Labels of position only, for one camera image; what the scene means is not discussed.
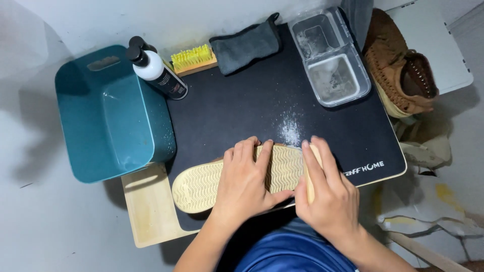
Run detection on dark grey microfibre cloth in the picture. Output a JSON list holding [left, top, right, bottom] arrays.
[[209, 12, 282, 76]]

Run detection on white foam spill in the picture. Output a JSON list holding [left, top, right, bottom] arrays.
[[275, 108, 305, 148]]

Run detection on person's blue shorts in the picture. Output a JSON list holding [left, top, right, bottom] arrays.
[[227, 217, 358, 272]]

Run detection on clear plastic two-compartment container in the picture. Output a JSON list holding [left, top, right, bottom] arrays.
[[288, 7, 371, 108]]

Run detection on white cleaner bottle black cap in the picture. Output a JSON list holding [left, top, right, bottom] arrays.
[[126, 46, 188, 100]]

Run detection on small wooden table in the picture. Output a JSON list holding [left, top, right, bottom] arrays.
[[121, 162, 408, 249]]

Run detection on yellow bristle wooden brush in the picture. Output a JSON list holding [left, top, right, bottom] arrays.
[[170, 44, 218, 76]]

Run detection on person's left hand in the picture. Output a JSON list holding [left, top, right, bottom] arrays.
[[211, 136, 295, 223]]

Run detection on person's right hand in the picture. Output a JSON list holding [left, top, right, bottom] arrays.
[[294, 135, 360, 239]]

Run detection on white board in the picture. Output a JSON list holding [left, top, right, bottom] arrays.
[[386, 0, 474, 95]]

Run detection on wooden handled cleaning brush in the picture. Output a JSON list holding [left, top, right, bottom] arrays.
[[302, 143, 324, 205]]

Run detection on brown knitted shoe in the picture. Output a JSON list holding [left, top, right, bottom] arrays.
[[364, 8, 439, 118]]

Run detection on black desk mat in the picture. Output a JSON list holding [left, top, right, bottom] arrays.
[[165, 8, 407, 232]]

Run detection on teal plastic basin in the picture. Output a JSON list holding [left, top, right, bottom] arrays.
[[55, 45, 177, 184]]

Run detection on brown shoe with tan sole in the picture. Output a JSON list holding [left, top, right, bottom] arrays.
[[172, 143, 313, 214]]

